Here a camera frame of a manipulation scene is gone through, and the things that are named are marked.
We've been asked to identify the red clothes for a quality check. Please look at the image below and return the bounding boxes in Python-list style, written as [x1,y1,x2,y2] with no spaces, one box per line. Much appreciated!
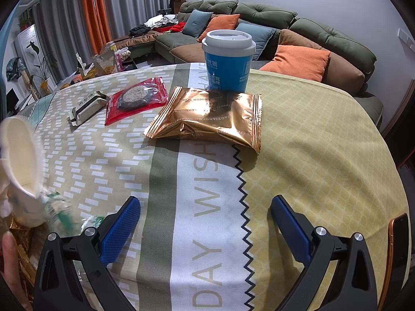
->
[154,22,187,33]

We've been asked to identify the orange curtain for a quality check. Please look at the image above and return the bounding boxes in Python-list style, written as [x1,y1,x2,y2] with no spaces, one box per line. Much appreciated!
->
[94,0,112,43]
[79,0,98,49]

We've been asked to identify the white wall switch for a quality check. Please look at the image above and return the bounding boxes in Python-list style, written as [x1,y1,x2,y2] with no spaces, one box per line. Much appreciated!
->
[398,29,414,47]

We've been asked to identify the blue cup with white lid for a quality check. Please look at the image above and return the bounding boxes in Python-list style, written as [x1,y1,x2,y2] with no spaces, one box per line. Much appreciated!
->
[202,29,254,94]

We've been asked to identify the black clothes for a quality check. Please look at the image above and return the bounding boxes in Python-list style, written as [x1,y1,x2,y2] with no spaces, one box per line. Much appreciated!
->
[130,24,151,37]

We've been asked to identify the smartphone with orange case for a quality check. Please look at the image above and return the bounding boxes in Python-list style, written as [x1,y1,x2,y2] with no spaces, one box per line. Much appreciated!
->
[387,213,415,282]

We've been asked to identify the white and green snack packet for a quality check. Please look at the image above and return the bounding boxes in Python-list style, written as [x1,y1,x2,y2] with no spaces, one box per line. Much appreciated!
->
[67,91,109,127]

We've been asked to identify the red snack packet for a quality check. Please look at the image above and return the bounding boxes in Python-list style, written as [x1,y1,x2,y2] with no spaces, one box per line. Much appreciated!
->
[104,77,169,126]

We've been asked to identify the grey curtain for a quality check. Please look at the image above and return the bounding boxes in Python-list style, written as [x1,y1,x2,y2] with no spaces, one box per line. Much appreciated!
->
[100,0,182,39]
[31,0,94,81]

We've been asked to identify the gold snack packet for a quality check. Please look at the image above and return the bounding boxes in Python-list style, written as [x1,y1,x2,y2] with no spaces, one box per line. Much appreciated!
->
[143,86,262,155]

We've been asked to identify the standing fan with patterned cover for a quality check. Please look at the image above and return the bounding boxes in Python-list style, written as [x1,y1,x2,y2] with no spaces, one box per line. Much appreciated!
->
[6,56,41,99]

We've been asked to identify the green and white wrapper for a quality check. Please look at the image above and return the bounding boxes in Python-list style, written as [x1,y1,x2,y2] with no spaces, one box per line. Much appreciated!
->
[40,191,106,237]

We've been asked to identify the white clothes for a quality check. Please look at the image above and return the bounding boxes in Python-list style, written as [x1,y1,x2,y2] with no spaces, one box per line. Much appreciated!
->
[144,15,177,28]

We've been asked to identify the blue cushion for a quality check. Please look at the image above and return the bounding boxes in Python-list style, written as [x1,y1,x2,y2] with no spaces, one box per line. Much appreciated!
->
[182,9,214,38]
[235,23,277,60]

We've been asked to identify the gold wrapper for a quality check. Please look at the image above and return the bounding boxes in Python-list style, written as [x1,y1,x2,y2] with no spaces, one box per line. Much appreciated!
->
[8,215,47,302]

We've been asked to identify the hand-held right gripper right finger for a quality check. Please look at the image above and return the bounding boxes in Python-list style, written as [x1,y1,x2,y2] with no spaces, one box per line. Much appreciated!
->
[271,195,380,311]

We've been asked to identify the small potted plant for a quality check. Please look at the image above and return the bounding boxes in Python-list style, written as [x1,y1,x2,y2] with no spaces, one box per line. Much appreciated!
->
[18,13,34,30]

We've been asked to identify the orange cushion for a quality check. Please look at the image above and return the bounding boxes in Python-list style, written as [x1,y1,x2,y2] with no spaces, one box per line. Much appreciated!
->
[197,14,241,43]
[259,45,331,82]

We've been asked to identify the tall leafy plant yellow vase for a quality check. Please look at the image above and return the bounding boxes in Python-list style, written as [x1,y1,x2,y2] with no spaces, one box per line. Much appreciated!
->
[31,48,57,96]

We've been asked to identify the white television cabinet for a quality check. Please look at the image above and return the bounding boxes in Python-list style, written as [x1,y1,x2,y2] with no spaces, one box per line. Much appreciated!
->
[0,94,33,117]

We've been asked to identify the person's left hand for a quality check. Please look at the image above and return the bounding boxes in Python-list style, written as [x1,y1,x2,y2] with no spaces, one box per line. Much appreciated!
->
[0,231,31,310]

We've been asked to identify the white standing air conditioner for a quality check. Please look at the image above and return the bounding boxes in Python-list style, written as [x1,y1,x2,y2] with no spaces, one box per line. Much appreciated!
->
[15,24,59,88]

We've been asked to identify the white blue-dotted paper cup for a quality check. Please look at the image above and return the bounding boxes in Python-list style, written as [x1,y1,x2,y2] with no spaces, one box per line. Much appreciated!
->
[0,117,49,227]

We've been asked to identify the green and brown sofa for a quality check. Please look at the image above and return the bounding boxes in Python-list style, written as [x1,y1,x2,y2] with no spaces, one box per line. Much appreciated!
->
[107,0,383,127]

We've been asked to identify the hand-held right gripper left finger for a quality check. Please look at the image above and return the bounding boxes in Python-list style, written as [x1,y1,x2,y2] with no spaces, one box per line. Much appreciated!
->
[32,196,141,311]

